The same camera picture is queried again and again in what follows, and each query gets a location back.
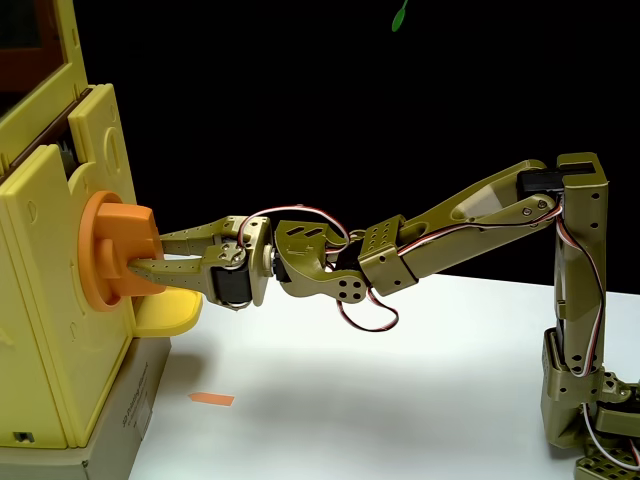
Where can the orange vending machine knob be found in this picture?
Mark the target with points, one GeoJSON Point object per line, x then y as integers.
{"type": "Point", "coordinates": [125, 240]}

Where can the yellow toy vending machine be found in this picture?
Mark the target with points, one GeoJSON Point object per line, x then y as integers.
{"type": "Point", "coordinates": [40, 300]}

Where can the orange arrow sticker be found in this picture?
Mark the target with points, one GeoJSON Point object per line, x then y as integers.
{"type": "Point", "coordinates": [212, 399]}

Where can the green leaf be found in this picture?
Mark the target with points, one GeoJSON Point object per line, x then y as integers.
{"type": "Point", "coordinates": [398, 20]}

